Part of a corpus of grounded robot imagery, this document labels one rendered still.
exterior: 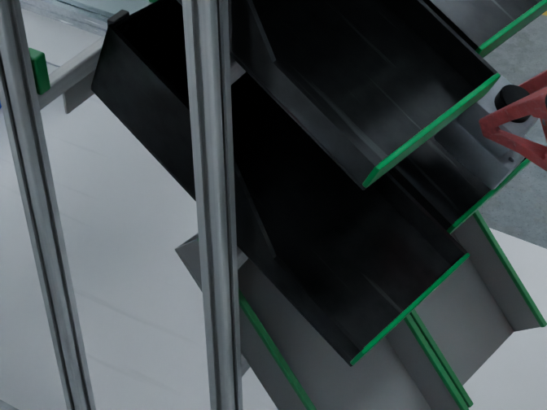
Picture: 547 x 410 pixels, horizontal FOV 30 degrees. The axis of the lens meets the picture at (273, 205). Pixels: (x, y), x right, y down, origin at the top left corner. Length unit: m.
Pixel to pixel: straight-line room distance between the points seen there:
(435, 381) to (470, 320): 0.12
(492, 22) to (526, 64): 2.52
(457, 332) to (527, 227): 1.70
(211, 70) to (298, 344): 0.31
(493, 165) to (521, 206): 1.92
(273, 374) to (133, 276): 0.48
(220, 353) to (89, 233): 0.57
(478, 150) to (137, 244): 0.60
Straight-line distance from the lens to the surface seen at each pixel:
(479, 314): 1.00
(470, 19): 0.75
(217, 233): 0.69
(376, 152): 0.62
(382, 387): 0.89
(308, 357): 0.85
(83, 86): 0.83
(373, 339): 0.71
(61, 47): 1.69
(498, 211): 2.70
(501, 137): 0.78
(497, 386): 1.15
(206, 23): 0.59
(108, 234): 1.32
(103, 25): 1.69
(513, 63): 3.28
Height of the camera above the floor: 1.74
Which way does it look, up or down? 41 degrees down
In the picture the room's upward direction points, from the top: straight up
